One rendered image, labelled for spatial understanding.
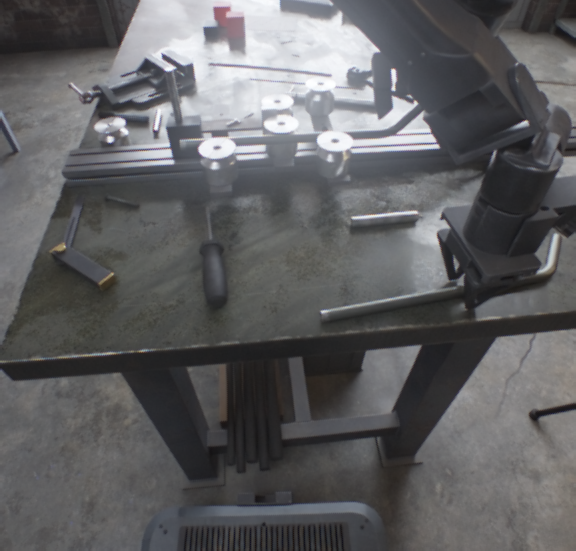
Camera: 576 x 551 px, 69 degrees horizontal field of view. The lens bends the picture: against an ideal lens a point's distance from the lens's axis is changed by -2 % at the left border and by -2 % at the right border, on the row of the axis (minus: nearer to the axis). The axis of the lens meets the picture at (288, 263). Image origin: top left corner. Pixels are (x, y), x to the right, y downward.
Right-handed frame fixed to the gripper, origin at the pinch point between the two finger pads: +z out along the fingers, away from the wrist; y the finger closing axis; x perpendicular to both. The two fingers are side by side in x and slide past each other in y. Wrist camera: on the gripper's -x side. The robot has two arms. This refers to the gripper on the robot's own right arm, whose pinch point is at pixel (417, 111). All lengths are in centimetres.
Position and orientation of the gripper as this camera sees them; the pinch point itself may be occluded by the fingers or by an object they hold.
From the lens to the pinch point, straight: 59.8
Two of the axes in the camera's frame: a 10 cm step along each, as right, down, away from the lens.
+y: -10.0, 0.2, -0.2
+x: 0.2, 9.8, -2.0
